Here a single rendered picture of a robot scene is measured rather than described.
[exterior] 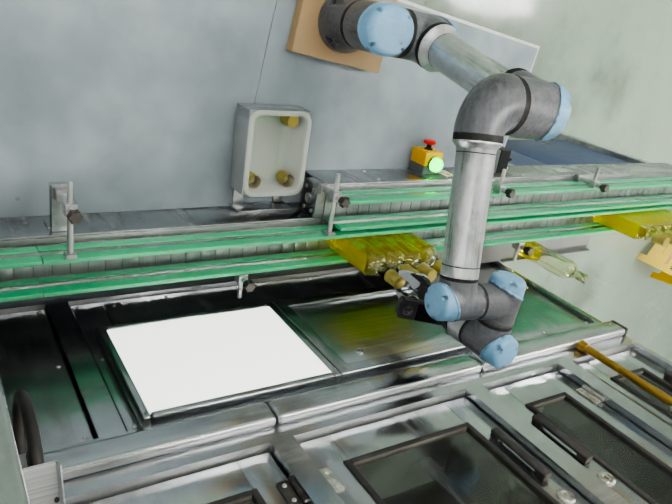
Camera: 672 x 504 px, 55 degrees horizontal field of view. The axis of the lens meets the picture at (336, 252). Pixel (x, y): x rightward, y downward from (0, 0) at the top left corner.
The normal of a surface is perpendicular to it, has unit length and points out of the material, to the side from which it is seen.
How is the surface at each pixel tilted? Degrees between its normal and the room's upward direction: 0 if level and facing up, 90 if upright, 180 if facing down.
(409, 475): 90
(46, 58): 0
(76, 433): 90
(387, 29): 12
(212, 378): 90
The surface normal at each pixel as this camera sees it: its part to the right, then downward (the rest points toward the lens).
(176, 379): 0.15, -0.91
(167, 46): 0.52, 0.40
